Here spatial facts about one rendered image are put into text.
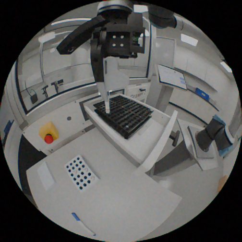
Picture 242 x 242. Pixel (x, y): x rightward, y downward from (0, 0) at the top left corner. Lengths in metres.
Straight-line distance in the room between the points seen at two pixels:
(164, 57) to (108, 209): 2.11
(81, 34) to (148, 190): 0.45
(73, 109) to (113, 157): 0.27
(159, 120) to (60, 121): 0.47
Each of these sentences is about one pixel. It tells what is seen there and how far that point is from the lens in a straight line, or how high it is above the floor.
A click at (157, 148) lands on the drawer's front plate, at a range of 0.16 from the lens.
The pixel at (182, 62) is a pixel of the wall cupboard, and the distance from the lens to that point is 3.56.
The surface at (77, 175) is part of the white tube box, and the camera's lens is 0.29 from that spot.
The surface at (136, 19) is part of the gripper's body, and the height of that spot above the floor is 1.16.
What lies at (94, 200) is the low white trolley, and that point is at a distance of 0.32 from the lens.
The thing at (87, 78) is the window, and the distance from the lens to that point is 0.35.
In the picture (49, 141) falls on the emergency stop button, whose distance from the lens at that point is 0.33.
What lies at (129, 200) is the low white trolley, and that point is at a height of 0.76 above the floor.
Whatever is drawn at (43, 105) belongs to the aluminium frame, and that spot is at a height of 0.98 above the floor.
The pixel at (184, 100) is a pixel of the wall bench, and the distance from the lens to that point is 3.27.
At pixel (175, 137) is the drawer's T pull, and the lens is 0.24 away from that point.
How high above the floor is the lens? 1.05
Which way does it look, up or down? 42 degrees down
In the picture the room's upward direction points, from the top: 3 degrees clockwise
